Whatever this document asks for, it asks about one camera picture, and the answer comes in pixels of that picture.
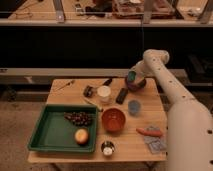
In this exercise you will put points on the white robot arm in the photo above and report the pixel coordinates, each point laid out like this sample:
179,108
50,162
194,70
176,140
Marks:
190,123

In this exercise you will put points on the bunch of dark grapes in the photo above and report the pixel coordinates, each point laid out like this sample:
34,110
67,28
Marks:
78,118

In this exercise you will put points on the blue plastic cup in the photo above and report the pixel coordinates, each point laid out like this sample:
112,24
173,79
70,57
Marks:
134,107

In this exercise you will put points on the green plastic tray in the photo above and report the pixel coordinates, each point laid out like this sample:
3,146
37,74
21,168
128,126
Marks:
54,133

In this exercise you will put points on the green sponge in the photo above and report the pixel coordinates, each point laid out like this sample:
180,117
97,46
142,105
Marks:
131,76

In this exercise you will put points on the white plastic cup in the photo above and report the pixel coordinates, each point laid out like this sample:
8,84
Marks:
104,93

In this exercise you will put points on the orange bowl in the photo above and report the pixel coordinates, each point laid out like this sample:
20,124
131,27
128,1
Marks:
113,120

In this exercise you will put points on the purple bowl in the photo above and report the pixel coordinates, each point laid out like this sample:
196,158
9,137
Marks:
131,86

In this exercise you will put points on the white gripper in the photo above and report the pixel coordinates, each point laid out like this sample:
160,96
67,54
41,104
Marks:
138,77

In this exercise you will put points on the wooden spoon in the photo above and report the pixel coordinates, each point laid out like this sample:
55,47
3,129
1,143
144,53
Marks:
67,84

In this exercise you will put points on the black marker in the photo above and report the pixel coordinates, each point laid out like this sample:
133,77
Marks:
107,82

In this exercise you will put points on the orange carrot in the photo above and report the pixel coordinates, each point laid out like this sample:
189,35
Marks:
154,133

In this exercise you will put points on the black rectangular block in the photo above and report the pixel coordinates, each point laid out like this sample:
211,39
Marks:
121,96

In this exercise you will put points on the small dark toy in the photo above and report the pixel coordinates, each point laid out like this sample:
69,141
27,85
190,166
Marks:
88,91

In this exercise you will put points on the small metal cup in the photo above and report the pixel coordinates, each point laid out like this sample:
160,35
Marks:
107,148

